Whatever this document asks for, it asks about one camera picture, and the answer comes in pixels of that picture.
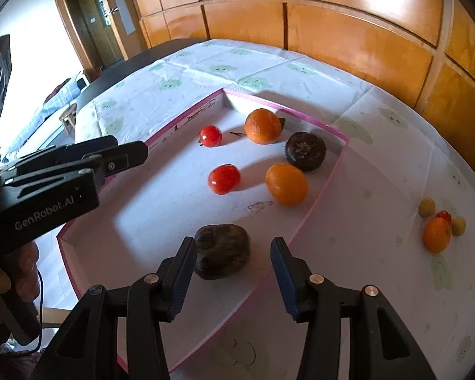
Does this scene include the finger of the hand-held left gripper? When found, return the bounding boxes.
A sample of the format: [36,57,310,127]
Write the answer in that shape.
[0,135,118,175]
[4,141,149,189]

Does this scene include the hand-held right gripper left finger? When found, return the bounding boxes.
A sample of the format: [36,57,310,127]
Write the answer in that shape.
[29,237,199,380]

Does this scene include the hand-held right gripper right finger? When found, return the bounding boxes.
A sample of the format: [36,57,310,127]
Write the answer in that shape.
[270,237,436,380]

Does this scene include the lumpy dark water chestnut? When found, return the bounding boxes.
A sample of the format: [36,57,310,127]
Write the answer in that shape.
[193,224,251,280]

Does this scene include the pink shallow cardboard box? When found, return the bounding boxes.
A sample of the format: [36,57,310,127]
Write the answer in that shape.
[56,88,350,373]

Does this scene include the oblong red cherry tomato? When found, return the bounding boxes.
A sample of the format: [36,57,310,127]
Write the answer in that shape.
[208,164,241,195]

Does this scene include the orange tomato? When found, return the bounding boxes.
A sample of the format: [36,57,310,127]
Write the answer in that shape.
[265,163,309,207]
[423,217,452,253]

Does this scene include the orange tangerine with stem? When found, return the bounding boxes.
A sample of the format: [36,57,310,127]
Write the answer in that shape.
[244,108,286,145]

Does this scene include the round dark water chestnut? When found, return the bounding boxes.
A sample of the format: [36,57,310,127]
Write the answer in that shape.
[284,131,327,173]

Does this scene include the person's left hand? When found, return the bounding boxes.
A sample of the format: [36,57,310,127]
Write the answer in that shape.
[0,241,40,305]

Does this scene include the small wooden stool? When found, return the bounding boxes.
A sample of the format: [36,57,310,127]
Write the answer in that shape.
[59,103,78,135]

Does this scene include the blue plaid cloth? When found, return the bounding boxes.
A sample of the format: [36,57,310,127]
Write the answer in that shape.
[2,77,84,155]

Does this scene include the wooden door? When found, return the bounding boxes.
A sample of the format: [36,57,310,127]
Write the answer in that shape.
[49,0,141,70]

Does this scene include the black cable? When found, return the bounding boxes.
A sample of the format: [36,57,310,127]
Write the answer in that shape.
[24,273,44,355]

